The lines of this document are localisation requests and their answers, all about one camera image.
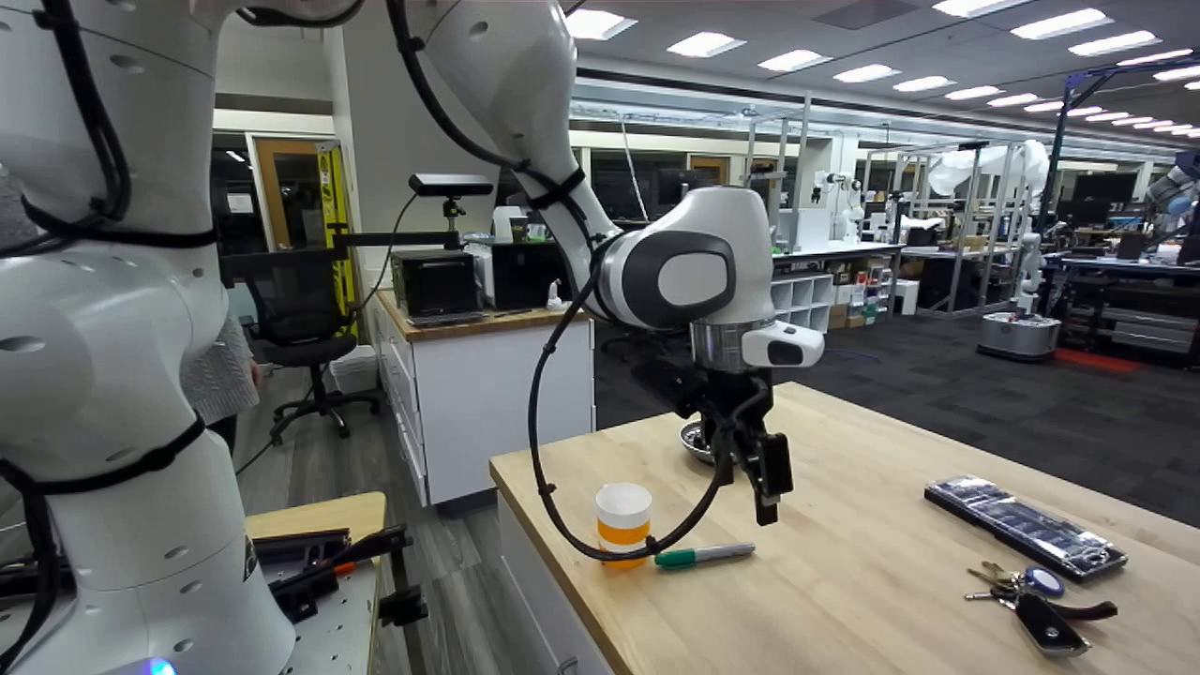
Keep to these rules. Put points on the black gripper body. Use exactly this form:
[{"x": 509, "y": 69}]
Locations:
[{"x": 718, "y": 404}]

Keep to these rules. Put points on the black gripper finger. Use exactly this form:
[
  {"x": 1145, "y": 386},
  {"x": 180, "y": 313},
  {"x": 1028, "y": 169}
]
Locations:
[
  {"x": 780, "y": 464},
  {"x": 766, "y": 497}
]

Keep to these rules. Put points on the green capped marker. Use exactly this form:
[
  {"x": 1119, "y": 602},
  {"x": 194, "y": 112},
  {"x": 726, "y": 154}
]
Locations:
[{"x": 704, "y": 558}]

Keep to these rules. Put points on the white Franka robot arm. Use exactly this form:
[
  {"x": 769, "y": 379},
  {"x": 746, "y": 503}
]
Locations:
[{"x": 115, "y": 414}]

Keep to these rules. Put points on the orange and white mug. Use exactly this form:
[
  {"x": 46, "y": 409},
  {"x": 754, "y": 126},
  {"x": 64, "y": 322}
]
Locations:
[{"x": 625, "y": 513}]

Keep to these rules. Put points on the white shelving unit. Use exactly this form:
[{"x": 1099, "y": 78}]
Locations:
[{"x": 799, "y": 301}]

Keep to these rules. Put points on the white cabinet with wooden top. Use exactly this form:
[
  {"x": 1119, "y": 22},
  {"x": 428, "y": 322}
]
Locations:
[{"x": 491, "y": 387}]

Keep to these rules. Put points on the black computer box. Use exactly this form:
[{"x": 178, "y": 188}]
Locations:
[{"x": 531, "y": 277}]

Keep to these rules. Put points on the black remote control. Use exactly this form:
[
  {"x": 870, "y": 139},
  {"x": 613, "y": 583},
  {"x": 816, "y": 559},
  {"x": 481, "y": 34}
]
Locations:
[{"x": 1026, "y": 527}]

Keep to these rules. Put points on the bunch of keys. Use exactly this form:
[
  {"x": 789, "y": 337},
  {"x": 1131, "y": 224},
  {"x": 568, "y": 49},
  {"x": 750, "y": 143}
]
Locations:
[{"x": 1035, "y": 602}]

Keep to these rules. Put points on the black monitor box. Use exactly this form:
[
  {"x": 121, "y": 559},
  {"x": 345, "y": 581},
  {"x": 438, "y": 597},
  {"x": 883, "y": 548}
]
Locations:
[{"x": 438, "y": 286}]

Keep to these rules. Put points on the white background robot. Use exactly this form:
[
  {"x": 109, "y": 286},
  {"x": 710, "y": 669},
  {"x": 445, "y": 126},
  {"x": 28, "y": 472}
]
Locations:
[{"x": 1026, "y": 249}]

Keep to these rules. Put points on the ceiling light panel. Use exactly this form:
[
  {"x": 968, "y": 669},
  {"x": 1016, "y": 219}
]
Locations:
[
  {"x": 864, "y": 73},
  {"x": 600, "y": 26},
  {"x": 708, "y": 48},
  {"x": 1059, "y": 26},
  {"x": 791, "y": 61}
]

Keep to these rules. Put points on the black office chair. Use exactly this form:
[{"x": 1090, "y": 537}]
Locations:
[{"x": 300, "y": 323}]

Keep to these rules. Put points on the wooden door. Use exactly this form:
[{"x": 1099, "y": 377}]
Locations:
[{"x": 291, "y": 194}]

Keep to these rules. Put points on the black camera on stand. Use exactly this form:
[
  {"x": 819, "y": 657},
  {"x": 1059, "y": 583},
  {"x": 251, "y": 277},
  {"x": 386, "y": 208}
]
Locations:
[{"x": 449, "y": 201}]

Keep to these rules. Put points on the black clamp mount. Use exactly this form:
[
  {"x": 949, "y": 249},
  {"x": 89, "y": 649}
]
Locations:
[{"x": 335, "y": 569}]

